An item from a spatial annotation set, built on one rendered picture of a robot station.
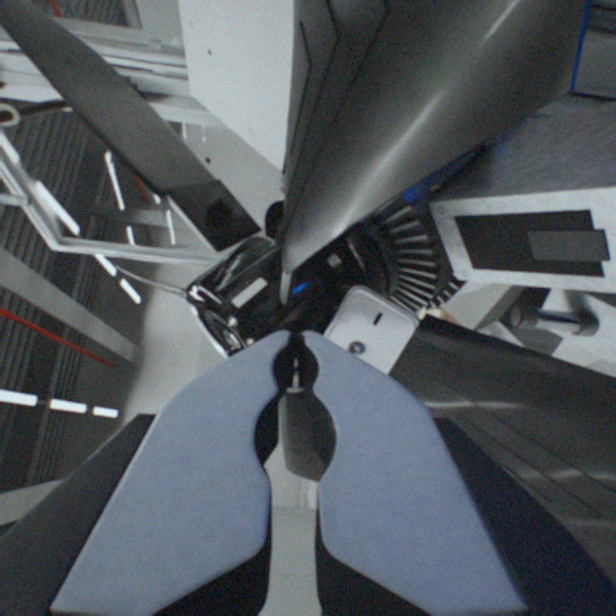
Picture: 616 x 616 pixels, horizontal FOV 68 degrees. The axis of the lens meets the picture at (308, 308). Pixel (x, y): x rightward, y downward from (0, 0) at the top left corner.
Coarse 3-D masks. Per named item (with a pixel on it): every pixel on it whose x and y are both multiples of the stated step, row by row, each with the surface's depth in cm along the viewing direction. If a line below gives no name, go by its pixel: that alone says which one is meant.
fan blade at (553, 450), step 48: (432, 336) 34; (480, 336) 32; (432, 384) 33; (480, 384) 32; (528, 384) 31; (576, 384) 29; (480, 432) 32; (528, 432) 31; (576, 432) 29; (528, 480) 31; (576, 480) 29; (576, 528) 29
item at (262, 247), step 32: (224, 256) 40; (256, 256) 37; (320, 256) 39; (352, 256) 38; (192, 288) 37; (224, 288) 35; (320, 288) 37; (384, 288) 40; (224, 320) 37; (256, 320) 35; (288, 320) 36; (320, 320) 38; (224, 352) 44
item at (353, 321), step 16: (352, 288) 37; (368, 288) 37; (352, 304) 37; (368, 304) 37; (384, 304) 36; (336, 320) 38; (352, 320) 37; (368, 320) 37; (384, 320) 36; (400, 320) 35; (416, 320) 35; (336, 336) 38; (352, 336) 37; (368, 336) 36; (384, 336) 36; (400, 336) 35; (368, 352) 36; (384, 352) 36; (400, 352) 35; (384, 368) 36
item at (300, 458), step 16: (288, 400) 50; (304, 400) 50; (288, 416) 53; (304, 416) 52; (288, 432) 55; (304, 432) 54; (288, 448) 59; (304, 448) 57; (288, 464) 63; (304, 464) 61; (320, 464) 60
